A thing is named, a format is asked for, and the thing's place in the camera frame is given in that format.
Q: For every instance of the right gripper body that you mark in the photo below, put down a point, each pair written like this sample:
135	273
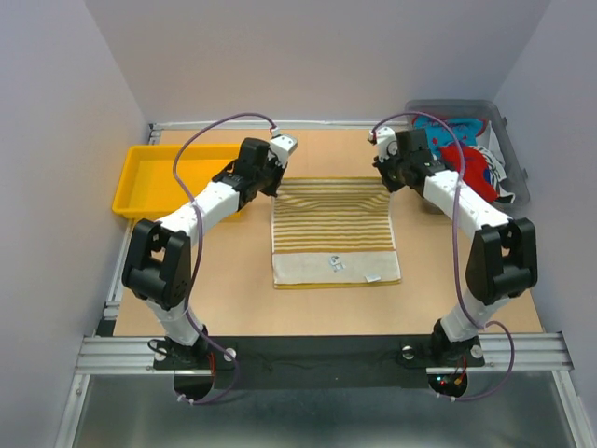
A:
393	171

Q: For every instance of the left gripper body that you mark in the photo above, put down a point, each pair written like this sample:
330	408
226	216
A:
268	177

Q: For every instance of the turquoise red patterned towel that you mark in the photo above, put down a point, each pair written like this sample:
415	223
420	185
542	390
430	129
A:
466	130

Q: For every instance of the yellow striped towel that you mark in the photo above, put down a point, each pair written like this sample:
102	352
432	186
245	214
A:
333	232

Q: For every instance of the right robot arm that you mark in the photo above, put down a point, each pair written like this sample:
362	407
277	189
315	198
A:
502	262

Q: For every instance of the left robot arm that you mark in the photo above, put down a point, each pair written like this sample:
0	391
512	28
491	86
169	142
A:
160	269

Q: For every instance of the red blue patterned towel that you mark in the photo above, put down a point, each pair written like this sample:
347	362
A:
477	171

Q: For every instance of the black white striped towel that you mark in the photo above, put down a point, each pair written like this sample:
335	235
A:
495	175

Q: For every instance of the grey plastic bin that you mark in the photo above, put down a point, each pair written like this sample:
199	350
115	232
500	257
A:
494	137

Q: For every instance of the yellow plastic tray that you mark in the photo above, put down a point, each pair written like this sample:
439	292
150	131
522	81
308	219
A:
147	188

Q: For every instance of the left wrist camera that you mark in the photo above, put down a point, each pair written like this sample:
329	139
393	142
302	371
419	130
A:
283	146

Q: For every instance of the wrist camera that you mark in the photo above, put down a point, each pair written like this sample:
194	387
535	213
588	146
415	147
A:
283	146
384	139

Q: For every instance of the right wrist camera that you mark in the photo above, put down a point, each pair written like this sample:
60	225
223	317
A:
384	139

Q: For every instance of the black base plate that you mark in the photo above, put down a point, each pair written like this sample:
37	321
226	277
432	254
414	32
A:
310	362

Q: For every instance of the aluminium frame rail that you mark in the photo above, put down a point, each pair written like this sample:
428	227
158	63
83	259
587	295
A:
131	356

